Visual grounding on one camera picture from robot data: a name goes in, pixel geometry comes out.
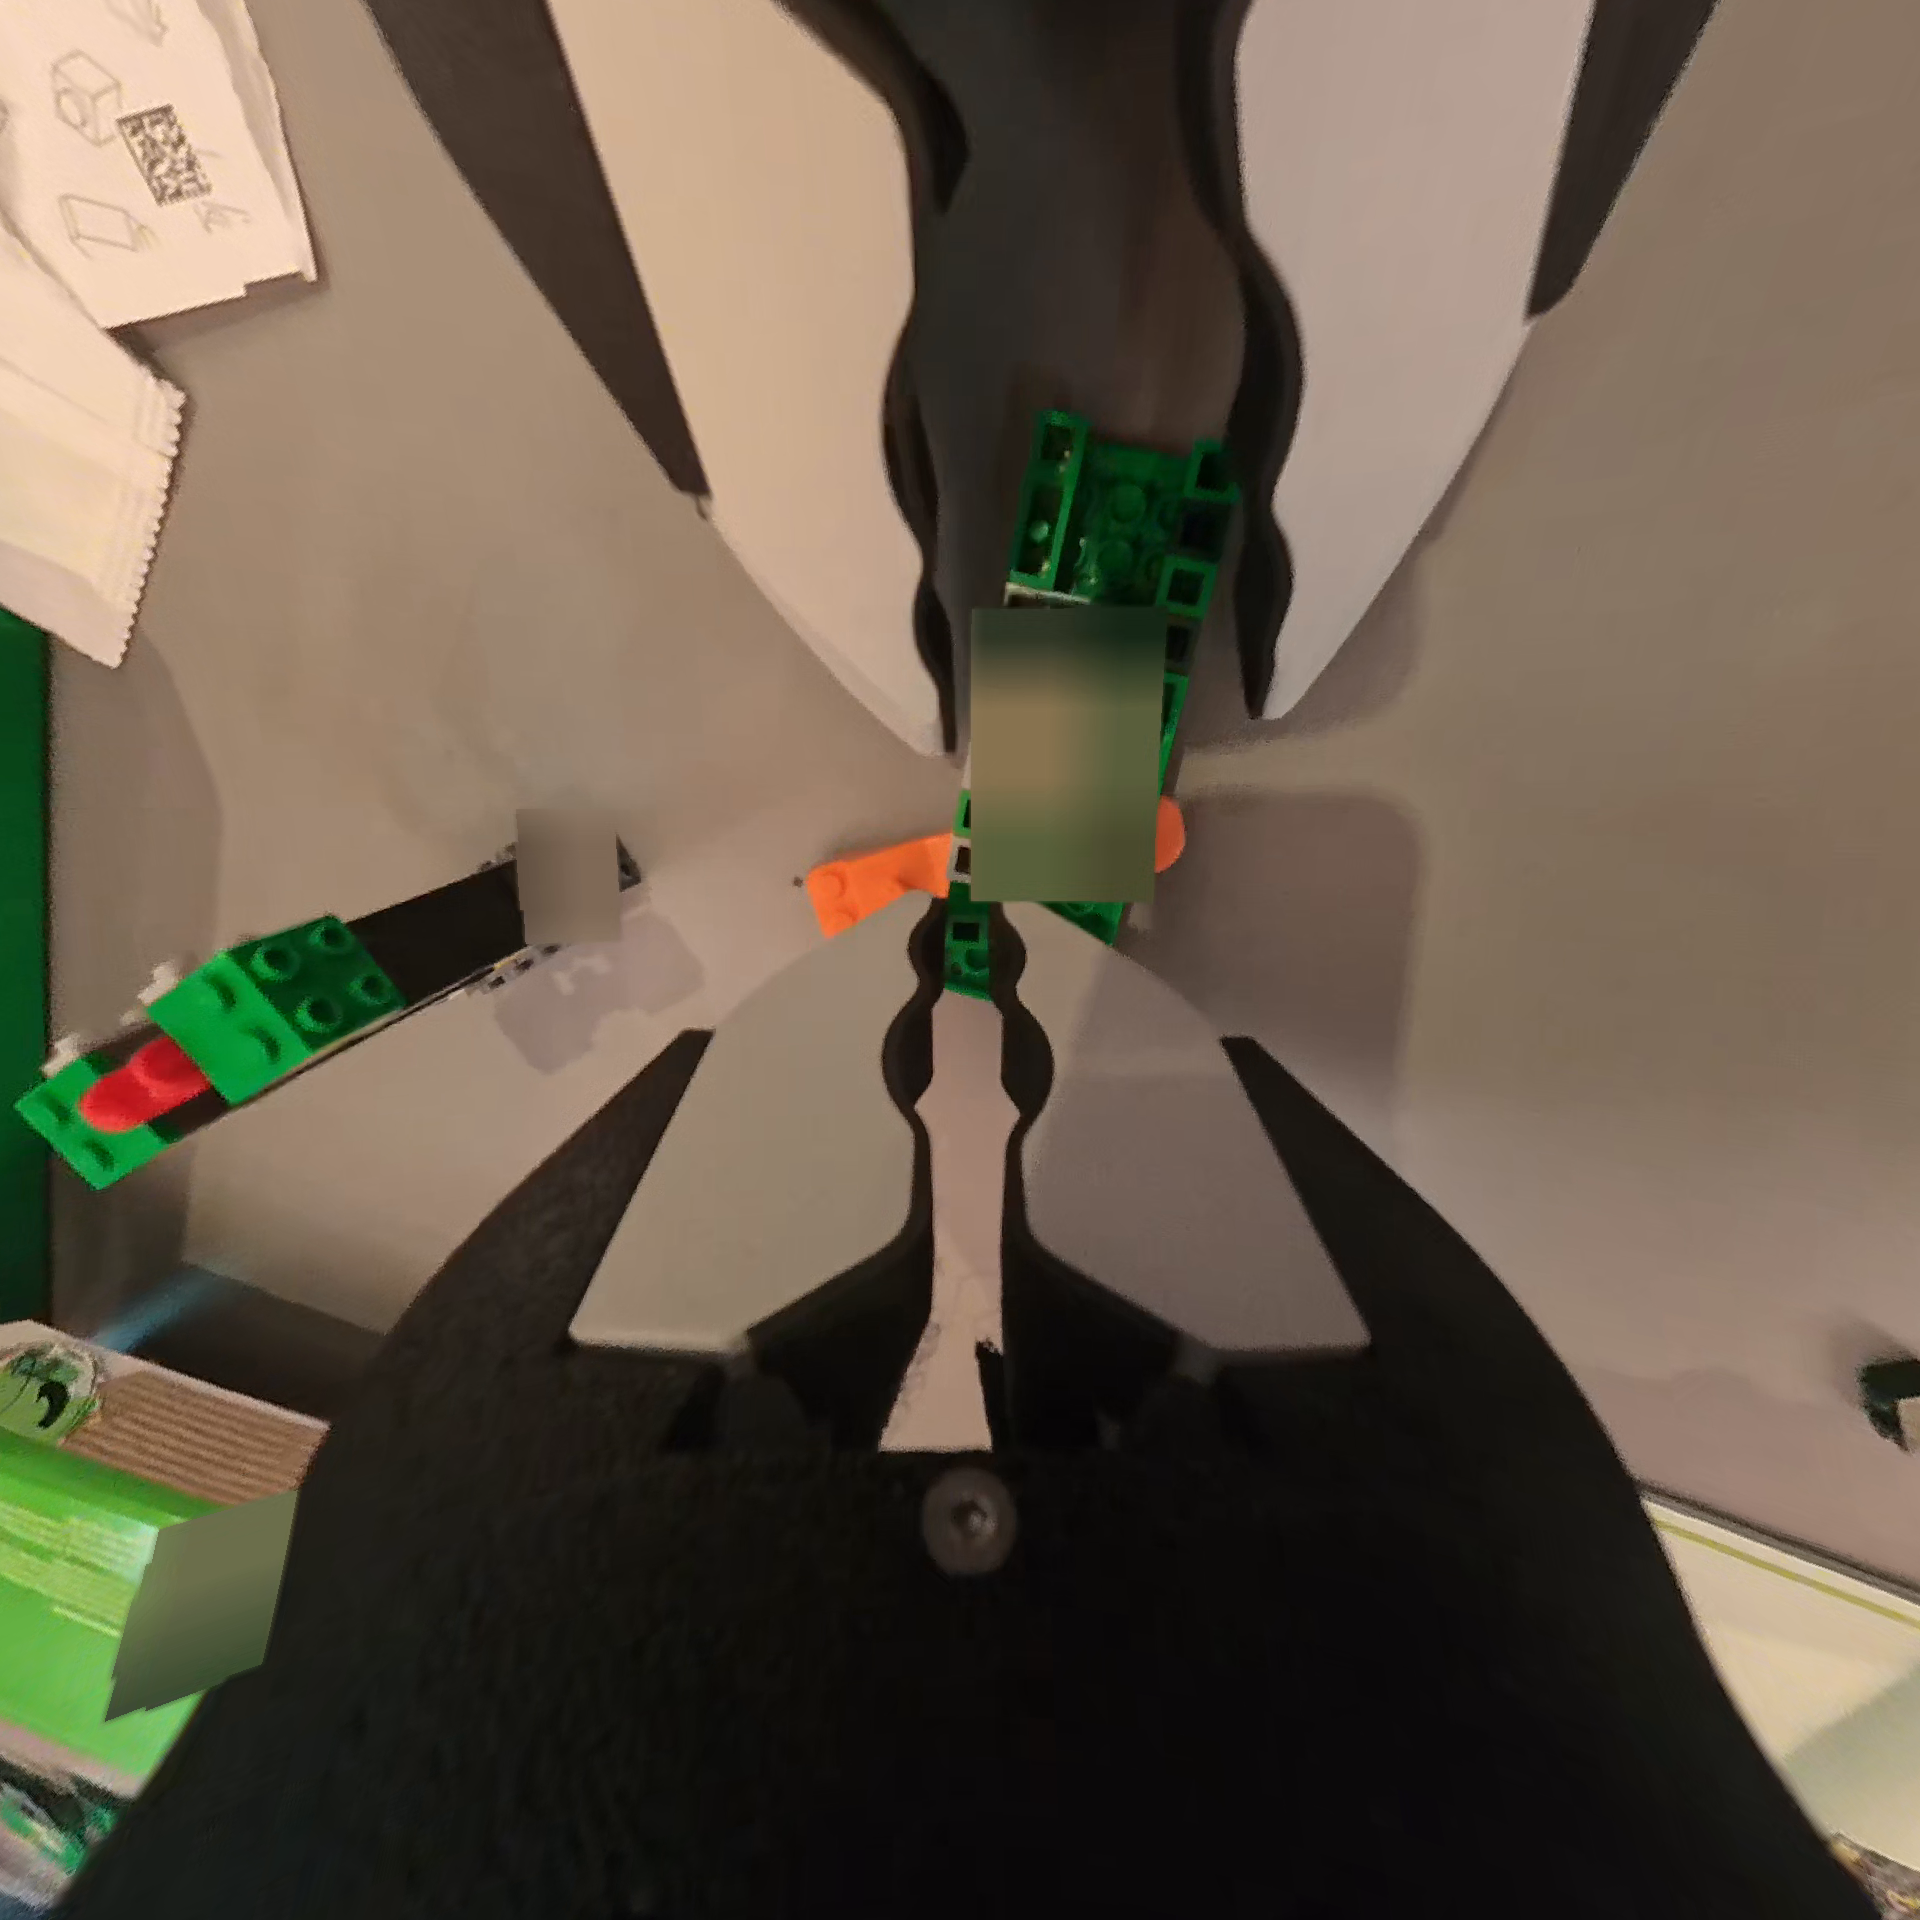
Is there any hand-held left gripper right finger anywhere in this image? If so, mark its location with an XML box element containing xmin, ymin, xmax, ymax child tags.
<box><xmin>995</xmin><ymin>914</ymin><xmax>1373</xmax><ymax>1441</ymax></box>

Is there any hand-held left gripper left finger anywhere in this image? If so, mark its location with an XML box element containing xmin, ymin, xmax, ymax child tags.
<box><xmin>566</xmin><ymin>908</ymin><xmax>944</xmax><ymax>1441</ymax></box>

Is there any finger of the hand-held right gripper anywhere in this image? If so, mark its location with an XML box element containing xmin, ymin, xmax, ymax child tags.
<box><xmin>545</xmin><ymin>0</ymin><xmax>962</xmax><ymax>751</ymax></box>
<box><xmin>1229</xmin><ymin>0</ymin><xmax>1596</xmax><ymax>719</ymax></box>

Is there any white printed paper sheet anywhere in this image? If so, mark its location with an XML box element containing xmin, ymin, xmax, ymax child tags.
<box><xmin>0</xmin><ymin>0</ymin><xmax>320</xmax><ymax>330</ymax></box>

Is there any green brick build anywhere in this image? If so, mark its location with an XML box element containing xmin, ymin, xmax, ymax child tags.
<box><xmin>944</xmin><ymin>407</ymin><xmax>1247</xmax><ymax>1000</ymax></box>

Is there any green printed product box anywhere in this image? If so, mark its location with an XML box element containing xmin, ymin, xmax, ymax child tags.
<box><xmin>0</xmin><ymin>1319</ymin><xmax>331</xmax><ymax>1802</ymax></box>

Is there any long black brick build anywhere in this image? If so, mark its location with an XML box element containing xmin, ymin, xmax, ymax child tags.
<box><xmin>11</xmin><ymin>839</ymin><xmax>649</xmax><ymax>1193</ymax></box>

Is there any instruction booklet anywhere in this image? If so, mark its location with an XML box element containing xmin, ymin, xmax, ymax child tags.
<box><xmin>1641</xmin><ymin>1491</ymin><xmax>1920</xmax><ymax>1920</ymax></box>

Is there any orange brick separator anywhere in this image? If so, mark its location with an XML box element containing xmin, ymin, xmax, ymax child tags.
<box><xmin>798</xmin><ymin>797</ymin><xmax>1193</xmax><ymax>940</ymax></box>

